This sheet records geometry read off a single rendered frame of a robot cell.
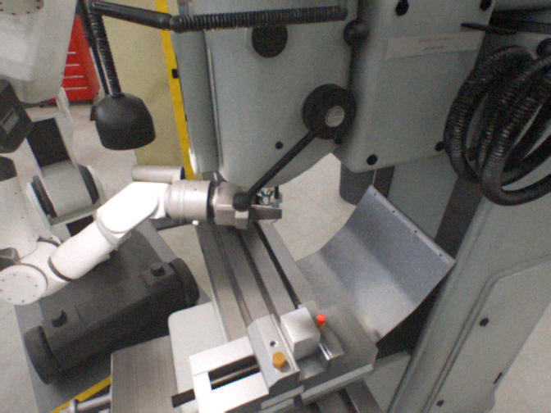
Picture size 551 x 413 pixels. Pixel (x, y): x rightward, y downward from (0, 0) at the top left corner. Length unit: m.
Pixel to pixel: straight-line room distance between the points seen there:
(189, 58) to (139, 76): 1.81
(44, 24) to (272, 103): 0.46
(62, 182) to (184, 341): 0.59
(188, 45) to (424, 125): 0.36
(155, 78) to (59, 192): 1.27
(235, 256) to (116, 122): 0.60
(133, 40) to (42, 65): 1.53
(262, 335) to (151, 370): 0.44
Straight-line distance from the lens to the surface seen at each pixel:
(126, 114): 0.48
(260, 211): 0.64
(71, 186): 1.21
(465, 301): 0.92
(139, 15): 0.37
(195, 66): 0.51
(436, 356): 1.08
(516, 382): 2.15
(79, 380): 1.53
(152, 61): 2.29
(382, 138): 0.55
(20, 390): 2.14
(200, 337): 0.96
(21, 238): 0.77
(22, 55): 0.75
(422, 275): 0.87
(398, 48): 0.51
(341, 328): 0.76
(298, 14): 0.36
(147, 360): 1.07
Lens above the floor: 1.63
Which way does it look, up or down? 36 degrees down
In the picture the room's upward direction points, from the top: straight up
